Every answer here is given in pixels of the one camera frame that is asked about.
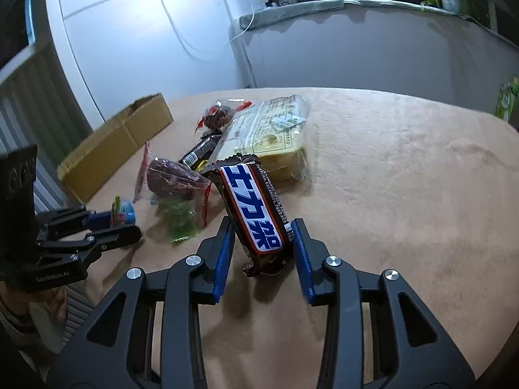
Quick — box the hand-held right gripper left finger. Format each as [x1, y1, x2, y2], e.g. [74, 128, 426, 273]
[46, 216, 236, 389]

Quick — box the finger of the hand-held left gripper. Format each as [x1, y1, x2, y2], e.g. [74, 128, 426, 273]
[38, 226, 142, 264]
[38, 207, 118, 238]

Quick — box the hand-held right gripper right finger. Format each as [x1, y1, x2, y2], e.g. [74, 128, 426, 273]
[290, 218, 475, 389]

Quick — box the small blue candy packet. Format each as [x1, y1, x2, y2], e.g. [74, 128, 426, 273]
[110, 195, 136, 226]

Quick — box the brown chocolate bar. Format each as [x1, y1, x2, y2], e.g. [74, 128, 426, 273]
[202, 153, 295, 278]

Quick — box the brown cardboard box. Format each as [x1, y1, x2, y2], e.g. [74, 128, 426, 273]
[57, 92, 175, 204]

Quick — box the black snack packet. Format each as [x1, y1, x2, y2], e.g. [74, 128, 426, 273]
[178, 133, 222, 171]

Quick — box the person's left hand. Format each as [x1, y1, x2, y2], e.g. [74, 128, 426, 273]
[32, 288, 70, 327]

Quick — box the green candy packet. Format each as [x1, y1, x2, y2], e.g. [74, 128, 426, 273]
[157, 200, 203, 244]

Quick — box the purple snack in clear packet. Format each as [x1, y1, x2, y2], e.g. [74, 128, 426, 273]
[133, 141, 212, 228]

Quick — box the grey ribbed radiator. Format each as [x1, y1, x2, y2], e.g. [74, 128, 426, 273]
[0, 44, 97, 333]

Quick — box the sliced bread in clear bag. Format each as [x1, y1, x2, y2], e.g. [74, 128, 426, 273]
[219, 94, 314, 184]

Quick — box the red-brown snack in clear packet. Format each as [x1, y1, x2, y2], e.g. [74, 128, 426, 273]
[194, 99, 244, 135]

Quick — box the green white canister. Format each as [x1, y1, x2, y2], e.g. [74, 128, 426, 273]
[495, 74, 519, 123]

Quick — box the white cable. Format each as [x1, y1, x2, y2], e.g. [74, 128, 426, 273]
[156, 0, 268, 62]

